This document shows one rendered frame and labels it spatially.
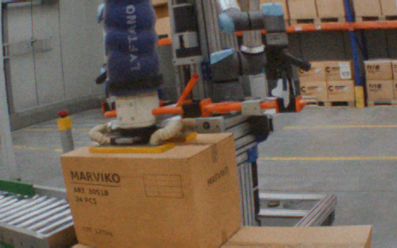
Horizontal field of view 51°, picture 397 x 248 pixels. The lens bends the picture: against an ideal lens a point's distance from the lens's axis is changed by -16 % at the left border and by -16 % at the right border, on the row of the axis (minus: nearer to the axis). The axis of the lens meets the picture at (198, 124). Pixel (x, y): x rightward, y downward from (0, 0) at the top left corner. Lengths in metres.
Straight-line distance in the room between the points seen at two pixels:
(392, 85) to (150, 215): 7.21
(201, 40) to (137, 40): 0.69
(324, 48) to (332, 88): 1.57
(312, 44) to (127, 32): 8.77
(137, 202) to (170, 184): 0.17
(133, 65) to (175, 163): 0.40
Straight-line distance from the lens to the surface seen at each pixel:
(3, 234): 2.35
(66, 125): 2.89
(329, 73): 8.98
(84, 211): 1.95
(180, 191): 1.66
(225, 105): 1.71
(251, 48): 2.17
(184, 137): 1.89
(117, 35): 1.81
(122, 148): 1.81
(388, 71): 8.58
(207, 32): 2.41
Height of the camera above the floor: 1.29
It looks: 9 degrees down
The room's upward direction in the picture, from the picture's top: 7 degrees counter-clockwise
